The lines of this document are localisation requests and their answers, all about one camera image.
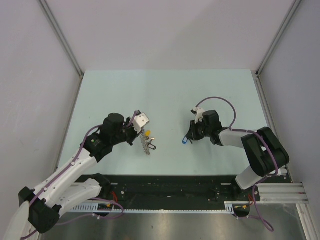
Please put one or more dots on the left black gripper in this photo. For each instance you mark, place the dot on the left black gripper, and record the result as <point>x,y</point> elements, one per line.
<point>135,134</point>

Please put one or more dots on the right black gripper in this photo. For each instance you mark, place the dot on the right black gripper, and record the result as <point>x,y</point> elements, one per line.
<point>192,134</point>

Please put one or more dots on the blue key tag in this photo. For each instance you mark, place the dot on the blue key tag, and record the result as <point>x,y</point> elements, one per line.
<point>185,140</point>

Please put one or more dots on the large silver keyring holder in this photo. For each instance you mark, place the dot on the large silver keyring holder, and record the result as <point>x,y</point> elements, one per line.
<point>145,142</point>

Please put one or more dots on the black key tag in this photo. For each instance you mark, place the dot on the black key tag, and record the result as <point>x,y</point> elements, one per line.
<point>152,147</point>

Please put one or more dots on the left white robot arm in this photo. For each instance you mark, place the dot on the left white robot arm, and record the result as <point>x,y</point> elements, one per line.
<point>52,198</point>

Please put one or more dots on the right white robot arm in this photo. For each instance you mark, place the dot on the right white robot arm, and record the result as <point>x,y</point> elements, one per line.
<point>265,153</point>

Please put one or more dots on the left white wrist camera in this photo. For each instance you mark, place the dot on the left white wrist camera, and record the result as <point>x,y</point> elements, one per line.
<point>140,120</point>

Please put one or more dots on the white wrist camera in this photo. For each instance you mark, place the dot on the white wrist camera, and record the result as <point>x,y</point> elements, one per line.
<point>198,112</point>
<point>140,120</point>

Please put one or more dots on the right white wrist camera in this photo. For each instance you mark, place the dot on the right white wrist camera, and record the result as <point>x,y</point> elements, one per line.
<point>198,112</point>

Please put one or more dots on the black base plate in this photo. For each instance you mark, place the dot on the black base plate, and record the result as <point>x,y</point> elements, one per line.
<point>160,190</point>

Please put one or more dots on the white slotted cable duct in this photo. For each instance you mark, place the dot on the white slotted cable duct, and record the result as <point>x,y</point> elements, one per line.
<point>207,207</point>

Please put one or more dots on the right aluminium frame post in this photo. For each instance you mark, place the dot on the right aluminium frame post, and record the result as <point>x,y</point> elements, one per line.
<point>279,35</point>

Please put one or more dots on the aluminium frame post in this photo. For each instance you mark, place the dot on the aluminium frame post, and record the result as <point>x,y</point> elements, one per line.
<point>279,35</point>
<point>48,13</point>

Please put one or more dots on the left aluminium frame post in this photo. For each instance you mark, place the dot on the left aluminium frame post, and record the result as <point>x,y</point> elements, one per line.
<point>48,13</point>

